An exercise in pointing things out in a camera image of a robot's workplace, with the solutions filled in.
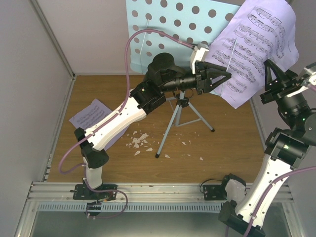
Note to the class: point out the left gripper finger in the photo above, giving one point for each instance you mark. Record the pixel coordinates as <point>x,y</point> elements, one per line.
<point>217,79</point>
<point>205,67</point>

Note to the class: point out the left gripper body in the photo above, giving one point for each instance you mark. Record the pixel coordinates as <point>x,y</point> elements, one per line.
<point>202,85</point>

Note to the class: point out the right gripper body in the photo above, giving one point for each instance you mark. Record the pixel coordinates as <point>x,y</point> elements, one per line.
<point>290,85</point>

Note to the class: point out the light blue music stand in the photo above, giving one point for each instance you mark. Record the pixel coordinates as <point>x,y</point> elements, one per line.
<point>158,26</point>

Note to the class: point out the sheet music paper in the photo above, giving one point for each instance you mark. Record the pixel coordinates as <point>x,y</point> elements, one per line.
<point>90,115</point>
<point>260,30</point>

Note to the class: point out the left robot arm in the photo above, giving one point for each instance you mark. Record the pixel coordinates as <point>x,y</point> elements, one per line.
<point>162,76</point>

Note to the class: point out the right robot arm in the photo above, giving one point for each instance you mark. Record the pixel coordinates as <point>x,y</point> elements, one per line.
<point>245,211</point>

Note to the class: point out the white debris pile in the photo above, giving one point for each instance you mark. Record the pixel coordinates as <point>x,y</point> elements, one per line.
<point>137,139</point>

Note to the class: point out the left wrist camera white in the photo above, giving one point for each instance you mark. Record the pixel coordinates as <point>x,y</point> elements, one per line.
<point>200,51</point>

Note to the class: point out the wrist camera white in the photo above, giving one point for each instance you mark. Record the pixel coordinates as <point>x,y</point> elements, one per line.
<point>306,80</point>
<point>200,51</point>

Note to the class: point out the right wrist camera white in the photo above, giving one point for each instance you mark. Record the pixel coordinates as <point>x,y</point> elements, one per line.
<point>306,80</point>

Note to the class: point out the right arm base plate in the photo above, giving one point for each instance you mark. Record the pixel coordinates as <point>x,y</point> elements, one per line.
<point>213,192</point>

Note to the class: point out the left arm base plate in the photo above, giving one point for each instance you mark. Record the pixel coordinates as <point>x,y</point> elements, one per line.
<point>82,192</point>

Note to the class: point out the left aluminium frame post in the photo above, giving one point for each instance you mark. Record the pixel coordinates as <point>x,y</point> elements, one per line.
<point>43,20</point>

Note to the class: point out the slotted cable duct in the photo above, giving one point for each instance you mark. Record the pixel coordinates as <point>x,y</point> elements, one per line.
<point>133,207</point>

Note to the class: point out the aluminium front rail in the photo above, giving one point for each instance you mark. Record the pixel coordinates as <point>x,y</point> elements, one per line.
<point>136,192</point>

